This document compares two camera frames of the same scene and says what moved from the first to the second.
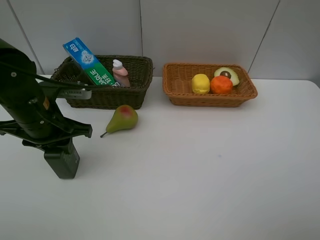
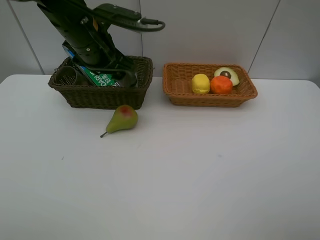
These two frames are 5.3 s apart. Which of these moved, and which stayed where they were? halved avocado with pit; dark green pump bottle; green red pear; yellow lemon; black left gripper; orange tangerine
Moved: black left gripper; dark green pump bottle
Stayed: yellow lemon; orange tangerine; green red pear; halved avocado with pit
